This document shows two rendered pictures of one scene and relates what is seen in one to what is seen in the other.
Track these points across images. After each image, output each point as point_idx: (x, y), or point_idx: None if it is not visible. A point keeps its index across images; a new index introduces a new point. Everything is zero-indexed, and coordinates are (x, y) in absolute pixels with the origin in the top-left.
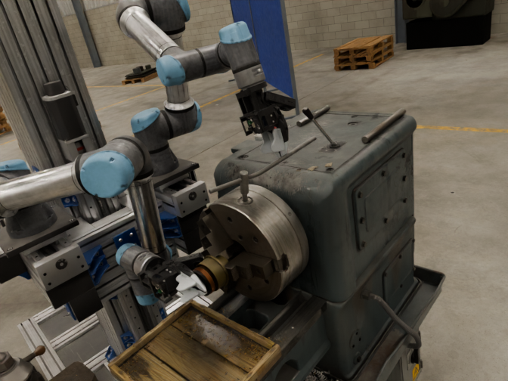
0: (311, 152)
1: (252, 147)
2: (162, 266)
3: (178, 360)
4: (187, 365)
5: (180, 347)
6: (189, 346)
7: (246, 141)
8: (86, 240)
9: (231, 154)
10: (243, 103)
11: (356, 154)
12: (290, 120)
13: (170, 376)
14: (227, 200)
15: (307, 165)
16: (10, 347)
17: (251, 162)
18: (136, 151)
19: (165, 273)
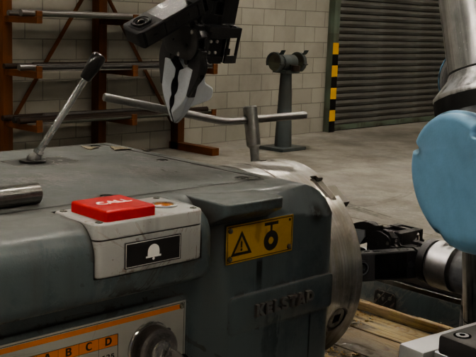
0: (91, 161)
1: (216, 188)
2: (403, 231)
3: (389, 345)
4: (372, 340)
5: (393, 354)
6: (378, 353)
7: (232, 201)
8: None
9: (279, 186)
10: (231, 3)
11: (23, 149)
12: (29, 226)
13: (394, 336)
14: (285, 161)
15: (124, 153)
16: None
17: (231, 169)
18: (445, 66)
19: (395, 231)
